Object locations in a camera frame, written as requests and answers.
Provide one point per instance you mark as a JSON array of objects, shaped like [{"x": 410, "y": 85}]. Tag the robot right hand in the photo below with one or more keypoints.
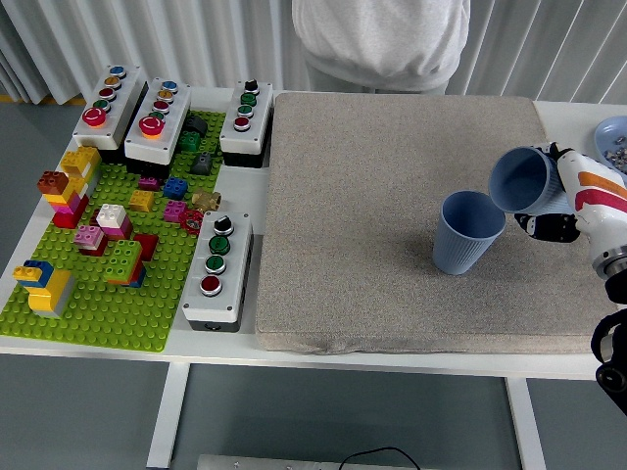
[{"x": 595, "y": 196}]

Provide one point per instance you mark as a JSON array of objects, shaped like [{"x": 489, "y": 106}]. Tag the blue ribbed cup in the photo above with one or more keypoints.
[
  {"x": 455, "y": 249},
  {"x": 519, "y": 176}
]

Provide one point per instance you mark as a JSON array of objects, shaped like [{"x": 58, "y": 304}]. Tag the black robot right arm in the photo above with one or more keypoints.
[{"x": 614, "y": 289}]

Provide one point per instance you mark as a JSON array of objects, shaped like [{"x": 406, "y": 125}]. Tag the pile of metal nuts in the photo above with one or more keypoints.
[{"x": 618, "y": 155}]

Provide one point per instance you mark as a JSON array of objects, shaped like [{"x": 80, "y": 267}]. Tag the blue plate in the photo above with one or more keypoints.
[{"x": 605, "y": 137}]

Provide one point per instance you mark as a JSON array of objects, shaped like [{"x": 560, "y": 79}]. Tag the grey-brown fabric mat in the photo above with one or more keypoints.
[{"x": 367, "y": 196}]

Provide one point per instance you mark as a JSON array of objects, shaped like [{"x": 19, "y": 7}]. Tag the white table leg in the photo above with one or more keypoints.
[
  {"x": 526, "y": 426},
  {"x": 166, "y": 416}
]

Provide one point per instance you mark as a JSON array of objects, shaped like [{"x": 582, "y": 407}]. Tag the person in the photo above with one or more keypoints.
[{"x": 382, "y": 39}]

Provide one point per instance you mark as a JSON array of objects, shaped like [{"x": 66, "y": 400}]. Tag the brass valve red handwheel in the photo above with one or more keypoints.
[{"x": 206, "y": 198}]

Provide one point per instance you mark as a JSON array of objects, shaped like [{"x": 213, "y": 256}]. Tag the grey sloped toy brick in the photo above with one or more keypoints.
[{"x": 201, "y": 164}]

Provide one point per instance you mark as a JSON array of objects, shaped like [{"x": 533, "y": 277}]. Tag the dark green toy brick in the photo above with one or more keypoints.
[{"x": 188, "y": 142}]

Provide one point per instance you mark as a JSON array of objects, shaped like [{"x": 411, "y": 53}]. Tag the blue toy brick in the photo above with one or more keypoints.
[{"x": 174, "y": 188}]

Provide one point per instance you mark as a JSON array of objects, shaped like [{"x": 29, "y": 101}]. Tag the pink toy brick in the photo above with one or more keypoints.
[{"x": 174, "y": 210}]

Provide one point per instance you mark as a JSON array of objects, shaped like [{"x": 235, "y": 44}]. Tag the five-button control box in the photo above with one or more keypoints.
[
  {"x": 125, "y": 100},
  {"x": 178, "y": 105}
]

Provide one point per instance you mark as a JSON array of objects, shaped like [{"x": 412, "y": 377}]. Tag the white vertical blinds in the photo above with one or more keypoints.
[{"x": 196, "y": 44}]

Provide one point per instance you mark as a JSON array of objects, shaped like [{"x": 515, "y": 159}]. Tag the magenta toy brick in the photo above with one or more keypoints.
[{"x": 148, "y": 183}]

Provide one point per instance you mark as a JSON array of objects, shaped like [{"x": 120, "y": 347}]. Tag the red sloped toy brick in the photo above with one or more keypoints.
[{"x": 147, "y": 245}]

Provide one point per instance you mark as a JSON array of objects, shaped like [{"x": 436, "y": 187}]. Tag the yellow toy brick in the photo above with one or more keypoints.
[{"x": 141, "y": 201}]

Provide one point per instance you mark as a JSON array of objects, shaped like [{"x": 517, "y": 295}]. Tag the green orange blue brick stack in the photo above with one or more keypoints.
[{"x": 122, "y": 254}]

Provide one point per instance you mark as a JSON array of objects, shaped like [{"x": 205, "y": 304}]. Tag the white brick on maroon stack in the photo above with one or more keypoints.
[{"x": 111, "y": 215}]

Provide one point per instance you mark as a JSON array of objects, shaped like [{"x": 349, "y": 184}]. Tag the pink brick on red stack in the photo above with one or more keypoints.
[{"x": 88, "y": 237}]

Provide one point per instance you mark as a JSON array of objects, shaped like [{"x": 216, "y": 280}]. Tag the green studded baseplate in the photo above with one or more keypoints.
[{"x": 98, "y": 318}]

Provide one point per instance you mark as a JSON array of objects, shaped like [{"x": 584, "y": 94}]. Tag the yellow white grey brick stack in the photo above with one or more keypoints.
[{"x": 78, "y": 159}]

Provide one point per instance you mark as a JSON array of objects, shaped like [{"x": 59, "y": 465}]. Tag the brown yellow pink red brick tower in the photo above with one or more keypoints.
[{"x": 54, "y": 182}]

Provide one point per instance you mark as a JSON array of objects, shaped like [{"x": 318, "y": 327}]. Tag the yellow blue brick duck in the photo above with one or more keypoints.
[{"x": 49, "y": 294}]

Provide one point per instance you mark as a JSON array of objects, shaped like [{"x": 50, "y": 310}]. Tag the four-control selector switch box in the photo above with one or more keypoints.
[
  {"x": 259, "y": 112},
  {"x": 237, "y": 264}
]

